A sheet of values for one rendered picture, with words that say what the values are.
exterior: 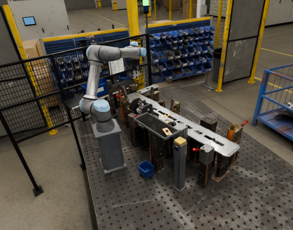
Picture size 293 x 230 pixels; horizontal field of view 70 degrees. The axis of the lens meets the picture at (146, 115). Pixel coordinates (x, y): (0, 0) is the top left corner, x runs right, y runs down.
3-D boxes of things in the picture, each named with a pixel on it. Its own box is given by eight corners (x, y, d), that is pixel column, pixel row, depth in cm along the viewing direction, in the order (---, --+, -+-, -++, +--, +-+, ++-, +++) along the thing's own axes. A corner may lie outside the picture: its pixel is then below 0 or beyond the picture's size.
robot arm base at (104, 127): (98, 134, 163) (96, 124, 158) (95, 125, 175) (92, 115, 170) (117, 129, 167) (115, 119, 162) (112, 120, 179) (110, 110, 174)
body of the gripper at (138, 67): (136, 72, 207) (135, 60, 201) (131, 70, 213) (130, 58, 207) (142, 70, 211) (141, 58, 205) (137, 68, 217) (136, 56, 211)
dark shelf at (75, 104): (138, 85, 267) (138, 83, 266) (70, 110, 222) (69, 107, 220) (128, 81, 282) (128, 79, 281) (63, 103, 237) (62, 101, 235)
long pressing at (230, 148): (243, 145, 157) (244, 143, 157) (226, 159, 146) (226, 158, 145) (135, 92, 253) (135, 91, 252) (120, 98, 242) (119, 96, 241)
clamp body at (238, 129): (239, 160, 184) (246, 126, 166) (229, 169, 177) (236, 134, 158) (228, 154, 191) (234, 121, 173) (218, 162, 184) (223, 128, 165)
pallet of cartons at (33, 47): (63, 85, 557) (51, 45, 504) (30, 91, 538) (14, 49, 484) (63, 72, 656) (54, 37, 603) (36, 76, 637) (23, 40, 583)
